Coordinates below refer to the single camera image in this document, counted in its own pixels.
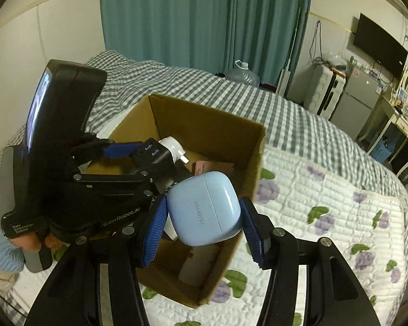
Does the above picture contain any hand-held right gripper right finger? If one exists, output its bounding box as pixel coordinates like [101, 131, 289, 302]
[240, 197, 383, 326]

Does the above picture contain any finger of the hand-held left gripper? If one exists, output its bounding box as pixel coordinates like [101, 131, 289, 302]
[51, 173, 167, 242]
[70, 132, 152, 168]

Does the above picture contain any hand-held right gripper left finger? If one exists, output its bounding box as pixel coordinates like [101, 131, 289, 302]
[24, 193, 172, 326]

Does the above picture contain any white power adapter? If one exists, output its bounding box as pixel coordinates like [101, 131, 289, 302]
[164, 211, 181, 242]

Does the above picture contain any black usb power adapter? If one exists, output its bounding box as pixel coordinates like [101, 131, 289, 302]
[129, 139, 177, 194]

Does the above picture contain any white plastic bottle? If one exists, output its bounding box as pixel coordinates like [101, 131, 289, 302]
[158, 136, 191, 164]

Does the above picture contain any light blue earbuds case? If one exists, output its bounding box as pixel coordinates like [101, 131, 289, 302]
[166, 171, 242, 247]

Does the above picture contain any reddish pink packet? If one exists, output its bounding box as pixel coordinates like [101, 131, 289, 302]
[193, 160, 235, 178]

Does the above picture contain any cardboard box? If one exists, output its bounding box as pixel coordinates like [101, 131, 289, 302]
[85, 94, 266, 309]

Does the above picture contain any person's left hand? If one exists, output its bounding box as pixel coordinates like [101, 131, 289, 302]
[10, 231, 63, 252]

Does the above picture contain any quilted floral blanket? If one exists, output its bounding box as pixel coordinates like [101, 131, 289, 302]
[95, 122, 408, 326]

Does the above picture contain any green curtain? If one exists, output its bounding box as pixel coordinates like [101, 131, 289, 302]
[97, 0, 232, 75]
[224, 0, 314, 85]

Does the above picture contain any clear water jug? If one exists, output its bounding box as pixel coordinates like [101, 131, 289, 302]
[223, 59, 261, 87]

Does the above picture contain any blue plastic basket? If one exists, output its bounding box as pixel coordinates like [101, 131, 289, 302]
[372, 139, 395, 164]

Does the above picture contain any white flat mop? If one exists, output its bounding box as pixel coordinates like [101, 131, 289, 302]
[275, 7, 301, 97]

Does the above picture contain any white suitcase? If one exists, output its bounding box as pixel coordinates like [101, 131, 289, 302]
[304, 64, 347, 119]

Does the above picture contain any grey small fridge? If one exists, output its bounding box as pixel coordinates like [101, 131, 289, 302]
[330, 71, 390, 136]

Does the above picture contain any white dressing table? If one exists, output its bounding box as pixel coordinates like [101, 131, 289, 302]
[364, 95, 408, 177]

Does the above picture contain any clear plastic bag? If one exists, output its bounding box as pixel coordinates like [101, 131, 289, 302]
[321, 52, 347, 72]

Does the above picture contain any black wall cable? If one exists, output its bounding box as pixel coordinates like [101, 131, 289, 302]
[309, 20, 327, 63]

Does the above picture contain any black wall television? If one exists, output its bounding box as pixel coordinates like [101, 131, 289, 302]
[353, 13, 408, 77]

